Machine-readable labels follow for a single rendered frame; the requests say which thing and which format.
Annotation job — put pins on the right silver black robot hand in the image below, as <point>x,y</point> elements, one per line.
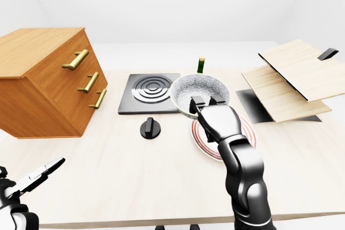
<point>222,122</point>

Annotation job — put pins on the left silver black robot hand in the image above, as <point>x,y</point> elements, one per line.
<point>35,176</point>

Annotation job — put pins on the patterned grey bowl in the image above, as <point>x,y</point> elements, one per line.
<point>199,86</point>

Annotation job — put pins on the left silver black robot arm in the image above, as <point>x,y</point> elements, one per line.
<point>19,219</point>

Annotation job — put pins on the right silver black robot arm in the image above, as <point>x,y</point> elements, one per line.
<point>245,181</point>

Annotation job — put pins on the white plate with red rings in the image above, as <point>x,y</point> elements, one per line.
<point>200,143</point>

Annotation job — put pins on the flat dark stove plate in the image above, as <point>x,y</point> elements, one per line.
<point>134,103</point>

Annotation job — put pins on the green bottle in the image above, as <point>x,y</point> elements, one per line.
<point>200,67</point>

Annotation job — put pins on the round black stove knob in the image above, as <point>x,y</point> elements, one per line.
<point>150,129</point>

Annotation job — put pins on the wooden cabinet drawer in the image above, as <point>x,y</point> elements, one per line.
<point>81,111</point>
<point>70,92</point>
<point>54,75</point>

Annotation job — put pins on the large pale wooden board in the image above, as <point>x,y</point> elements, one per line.
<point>299,68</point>

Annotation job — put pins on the small dark shape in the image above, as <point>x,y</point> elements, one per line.
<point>194,227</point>
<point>159,228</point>

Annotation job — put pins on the wooden cabinet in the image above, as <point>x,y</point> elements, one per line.
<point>32,52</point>

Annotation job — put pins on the small black block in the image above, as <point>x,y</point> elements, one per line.
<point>327,54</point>

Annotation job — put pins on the flat dark base plate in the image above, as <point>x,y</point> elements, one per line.
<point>253,106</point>

